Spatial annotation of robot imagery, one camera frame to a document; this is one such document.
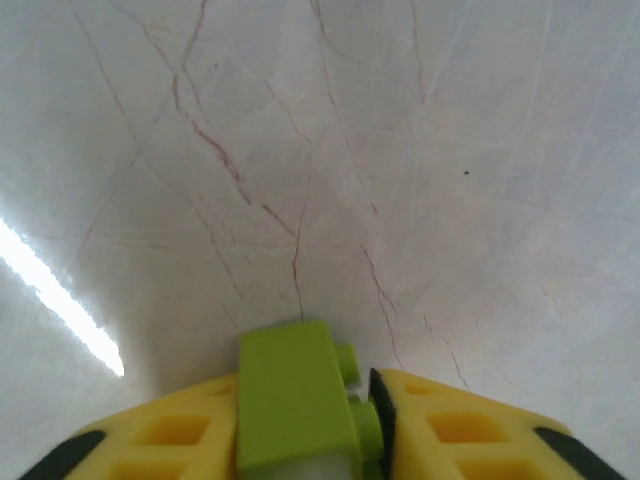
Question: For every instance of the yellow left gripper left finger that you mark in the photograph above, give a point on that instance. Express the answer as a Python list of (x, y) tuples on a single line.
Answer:
[(165, 430)]

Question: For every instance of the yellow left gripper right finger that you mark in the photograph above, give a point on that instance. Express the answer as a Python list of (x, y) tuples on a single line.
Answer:
[(465, 430)]

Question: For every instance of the long lime green lego brick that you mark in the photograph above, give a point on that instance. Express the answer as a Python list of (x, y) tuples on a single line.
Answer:
[(287, 395)]

